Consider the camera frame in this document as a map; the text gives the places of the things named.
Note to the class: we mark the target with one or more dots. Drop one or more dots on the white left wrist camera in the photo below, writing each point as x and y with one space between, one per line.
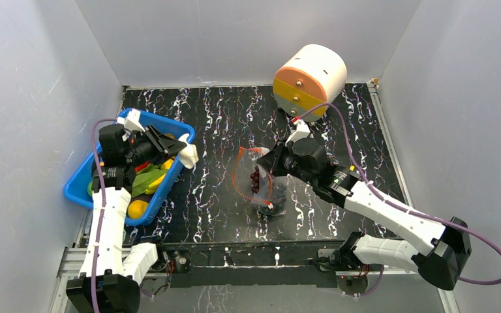
131 122

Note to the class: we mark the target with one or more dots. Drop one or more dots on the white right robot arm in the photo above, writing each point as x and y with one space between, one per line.
435 251

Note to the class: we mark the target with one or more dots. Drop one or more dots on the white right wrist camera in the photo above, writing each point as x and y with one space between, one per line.
300 132

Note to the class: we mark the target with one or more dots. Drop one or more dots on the yellow orange toy fruit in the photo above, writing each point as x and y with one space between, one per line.
137 209

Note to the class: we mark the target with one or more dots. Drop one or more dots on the red toy grapes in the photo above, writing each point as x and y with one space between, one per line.
257 182

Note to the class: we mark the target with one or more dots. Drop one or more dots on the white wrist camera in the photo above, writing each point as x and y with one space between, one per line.
131 122
300 132

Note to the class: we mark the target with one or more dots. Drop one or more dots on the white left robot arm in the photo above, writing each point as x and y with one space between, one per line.
107 281

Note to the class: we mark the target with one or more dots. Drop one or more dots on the green toy vegetable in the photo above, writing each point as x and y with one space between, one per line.
141 181

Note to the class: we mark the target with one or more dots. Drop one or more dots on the white toy garlic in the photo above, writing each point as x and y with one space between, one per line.
188 155

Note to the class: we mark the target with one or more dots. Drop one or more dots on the clear zip bag orange zipper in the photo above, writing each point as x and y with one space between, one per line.
266 194

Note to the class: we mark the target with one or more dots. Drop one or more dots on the round drawer cabinet toy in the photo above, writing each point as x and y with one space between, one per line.
314 75

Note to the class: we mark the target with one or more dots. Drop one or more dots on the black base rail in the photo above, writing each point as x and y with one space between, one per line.
262 263

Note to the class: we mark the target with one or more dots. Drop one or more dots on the yellow toy banana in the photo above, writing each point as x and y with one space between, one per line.
158 176

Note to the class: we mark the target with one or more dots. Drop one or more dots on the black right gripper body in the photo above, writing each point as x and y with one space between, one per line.
274 159

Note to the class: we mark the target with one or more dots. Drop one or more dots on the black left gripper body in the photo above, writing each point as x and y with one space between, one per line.
144 150

